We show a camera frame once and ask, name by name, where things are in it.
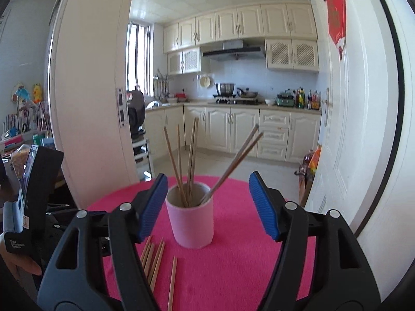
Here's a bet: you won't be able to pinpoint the hanging utensil rack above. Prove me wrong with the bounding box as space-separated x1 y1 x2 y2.
153 68 172 102

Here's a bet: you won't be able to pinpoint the orange oil bottle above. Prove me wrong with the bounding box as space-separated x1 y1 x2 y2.
303 146 321 182

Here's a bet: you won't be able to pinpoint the black chair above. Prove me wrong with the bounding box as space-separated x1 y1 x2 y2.
126 86 146 137

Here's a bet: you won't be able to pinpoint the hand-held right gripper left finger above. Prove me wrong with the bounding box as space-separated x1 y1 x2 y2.
37 174 169 311

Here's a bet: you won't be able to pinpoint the green kitchen appliance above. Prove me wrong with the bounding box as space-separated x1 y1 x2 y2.
276 89 295 107

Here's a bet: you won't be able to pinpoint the red door hanging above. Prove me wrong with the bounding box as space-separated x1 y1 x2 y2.
326 0 347 62

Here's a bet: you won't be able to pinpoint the wide cream lattice cabinet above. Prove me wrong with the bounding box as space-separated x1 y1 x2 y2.
265 38 320 73

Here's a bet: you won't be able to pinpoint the bunch of wooden chopsticks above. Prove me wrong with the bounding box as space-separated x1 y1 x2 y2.
140 117 265 311

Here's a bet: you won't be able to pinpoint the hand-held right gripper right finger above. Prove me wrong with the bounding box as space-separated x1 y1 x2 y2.
248 171 381 311

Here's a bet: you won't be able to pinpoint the black range hood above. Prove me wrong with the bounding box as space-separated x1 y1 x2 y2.
202 40 266 61

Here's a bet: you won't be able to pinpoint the black wok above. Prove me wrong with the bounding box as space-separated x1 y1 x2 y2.
237 87 259 99

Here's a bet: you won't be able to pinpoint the white door with latch plates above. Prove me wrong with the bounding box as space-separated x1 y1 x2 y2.
49 0 138 208

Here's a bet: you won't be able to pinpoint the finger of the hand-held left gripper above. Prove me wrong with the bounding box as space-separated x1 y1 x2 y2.
42 203 77 260

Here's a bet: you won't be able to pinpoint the clear bag of snacks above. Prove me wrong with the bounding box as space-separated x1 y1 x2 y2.
10 144 31 179

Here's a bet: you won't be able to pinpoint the pink tablecloth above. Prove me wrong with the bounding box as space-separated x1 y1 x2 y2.
87 175 316 311

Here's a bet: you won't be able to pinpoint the cream lower kitchen cabinets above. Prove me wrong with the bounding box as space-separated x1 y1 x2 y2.
145 102 322 164

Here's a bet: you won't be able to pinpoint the row of books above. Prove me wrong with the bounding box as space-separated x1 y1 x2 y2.
2 107 49 137

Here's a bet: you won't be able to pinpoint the small cream lattice cabinet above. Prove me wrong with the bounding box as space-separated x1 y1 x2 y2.
167 46 202 76

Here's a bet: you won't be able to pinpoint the steel cooking pot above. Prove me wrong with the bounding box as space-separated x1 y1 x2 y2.
216 82 236 97

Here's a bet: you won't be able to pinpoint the white metal step stool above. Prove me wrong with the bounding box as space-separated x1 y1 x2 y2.
133 138 154 182

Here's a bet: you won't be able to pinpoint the kitchen window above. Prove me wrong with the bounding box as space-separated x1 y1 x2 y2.
126 21 153 98

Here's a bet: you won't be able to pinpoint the white door frame moulding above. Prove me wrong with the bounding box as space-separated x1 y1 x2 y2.
357 0 415 299

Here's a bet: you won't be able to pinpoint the person's left hand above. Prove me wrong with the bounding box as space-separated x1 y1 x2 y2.
0 251 43 277

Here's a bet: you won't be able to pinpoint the pink cup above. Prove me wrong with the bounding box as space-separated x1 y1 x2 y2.
165 182 215 249

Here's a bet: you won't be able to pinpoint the yellow duck toy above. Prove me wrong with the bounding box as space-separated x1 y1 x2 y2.
31 83 44 104

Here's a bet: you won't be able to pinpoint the blue plush toy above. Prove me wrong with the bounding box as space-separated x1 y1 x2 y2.
11 82 31 106

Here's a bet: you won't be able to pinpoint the gas stove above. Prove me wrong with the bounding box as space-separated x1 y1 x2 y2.
207 95 263 105

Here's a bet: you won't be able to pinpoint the cream upper wall cabinets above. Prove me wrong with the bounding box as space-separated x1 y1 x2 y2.
162 3 318 54

